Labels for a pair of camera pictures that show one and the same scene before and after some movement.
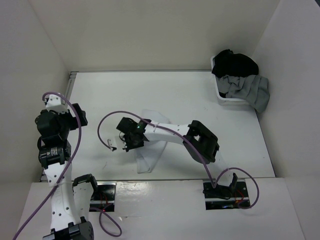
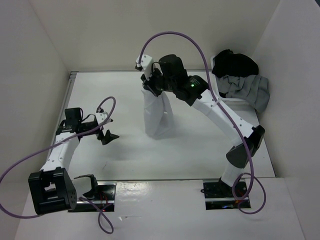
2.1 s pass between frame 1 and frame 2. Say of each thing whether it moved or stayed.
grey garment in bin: stayed
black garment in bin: stayed
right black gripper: moved
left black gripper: moved
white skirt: moved
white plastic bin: stayed
